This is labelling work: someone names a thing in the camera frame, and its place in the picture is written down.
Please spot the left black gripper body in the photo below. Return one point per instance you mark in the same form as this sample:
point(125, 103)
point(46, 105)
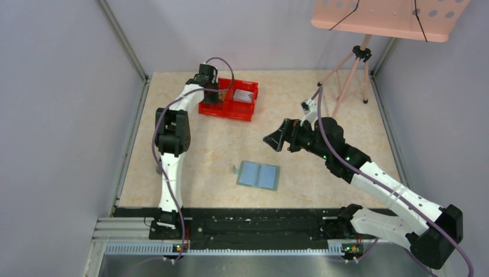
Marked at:
point(211, 94)

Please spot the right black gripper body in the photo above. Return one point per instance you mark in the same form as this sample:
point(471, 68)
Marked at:
point(291, 134)

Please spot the green card holder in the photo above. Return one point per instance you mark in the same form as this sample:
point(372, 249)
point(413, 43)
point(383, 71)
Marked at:
point(257, 175)

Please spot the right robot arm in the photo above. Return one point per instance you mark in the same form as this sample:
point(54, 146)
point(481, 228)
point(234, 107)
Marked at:
point(428, 230)

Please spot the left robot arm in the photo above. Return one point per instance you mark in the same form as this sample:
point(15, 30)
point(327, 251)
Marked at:
point(172, 139)

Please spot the silver card in bin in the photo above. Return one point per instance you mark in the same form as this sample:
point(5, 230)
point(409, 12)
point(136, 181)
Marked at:
point(243, 96)

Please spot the red two-compartment bin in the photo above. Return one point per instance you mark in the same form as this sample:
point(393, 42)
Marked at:
point(226, 107)

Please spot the pink tripod stand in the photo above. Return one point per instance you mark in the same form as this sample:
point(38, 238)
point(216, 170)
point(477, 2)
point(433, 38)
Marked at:
point(362, 54)

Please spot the pink perforated tray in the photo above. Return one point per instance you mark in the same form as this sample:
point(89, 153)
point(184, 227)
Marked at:
point(429, 21)

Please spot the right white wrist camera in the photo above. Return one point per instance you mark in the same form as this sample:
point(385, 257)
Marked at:
point(309, 107)

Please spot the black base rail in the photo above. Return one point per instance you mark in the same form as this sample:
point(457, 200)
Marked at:
point(248, 228)

